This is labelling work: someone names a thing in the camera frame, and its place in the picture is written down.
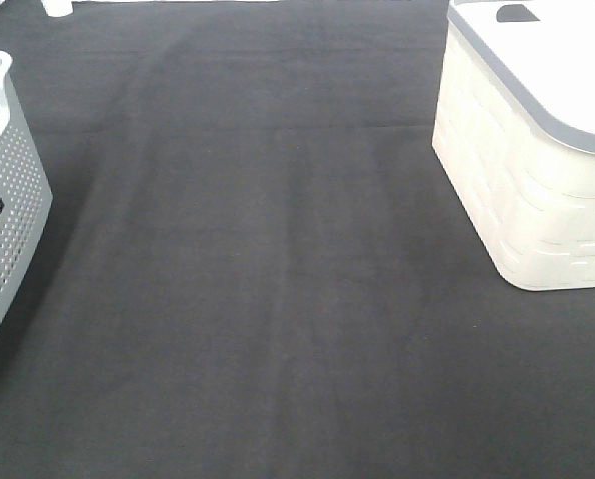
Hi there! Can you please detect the black table cloth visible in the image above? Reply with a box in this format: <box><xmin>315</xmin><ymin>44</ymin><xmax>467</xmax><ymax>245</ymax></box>
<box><xmin>0</xmin><ymin>1</ymin><xmax>595</xmax><ymax>478</ymax></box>

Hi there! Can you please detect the cream woven-pattern storage box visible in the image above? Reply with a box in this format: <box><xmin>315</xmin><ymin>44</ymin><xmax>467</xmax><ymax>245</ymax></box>
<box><xmin>432</xmin><ymin>26</ymin><xmax>595</xmax><ymax>291</ymax></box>

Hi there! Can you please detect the grey perforated plastic basket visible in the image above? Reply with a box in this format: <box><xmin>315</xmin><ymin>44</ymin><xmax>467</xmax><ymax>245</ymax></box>
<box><xmin>0</xmin><ymin>50</ymin><xmax>53</xmax><ymax>325</ymax></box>

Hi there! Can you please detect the white lid with grey rim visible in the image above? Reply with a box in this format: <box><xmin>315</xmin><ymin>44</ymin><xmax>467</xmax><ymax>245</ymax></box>
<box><xmin>447</xmin><ymin>1</ymin><xmax>595</xmax><ymax>154</ymax></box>

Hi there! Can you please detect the white cylinder at table edge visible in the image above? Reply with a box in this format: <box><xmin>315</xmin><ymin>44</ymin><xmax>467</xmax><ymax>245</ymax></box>
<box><xmin>41</xmin><ymin>0</ymin><xmax>73</xmax><ymax>18</ymax></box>

